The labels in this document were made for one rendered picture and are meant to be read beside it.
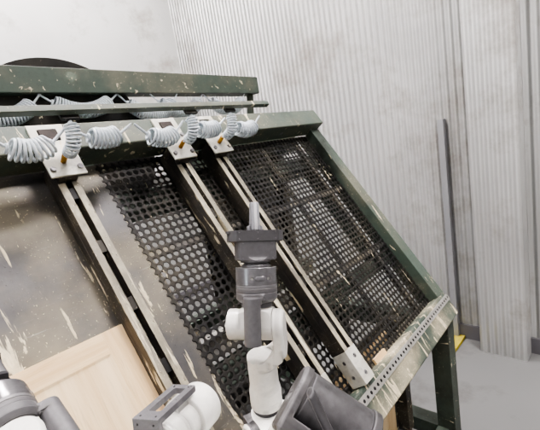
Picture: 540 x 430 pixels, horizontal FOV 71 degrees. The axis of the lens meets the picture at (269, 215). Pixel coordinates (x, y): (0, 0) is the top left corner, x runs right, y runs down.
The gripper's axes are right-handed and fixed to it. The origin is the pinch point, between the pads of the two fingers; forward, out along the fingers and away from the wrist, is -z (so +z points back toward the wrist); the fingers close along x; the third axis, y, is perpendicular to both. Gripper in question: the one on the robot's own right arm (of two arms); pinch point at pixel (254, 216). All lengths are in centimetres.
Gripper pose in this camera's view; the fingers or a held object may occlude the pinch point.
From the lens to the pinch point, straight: 82.3
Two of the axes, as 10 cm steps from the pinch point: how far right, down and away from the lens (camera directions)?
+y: -2.5, 0.9, 9.7
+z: 0.3, 10.0, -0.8
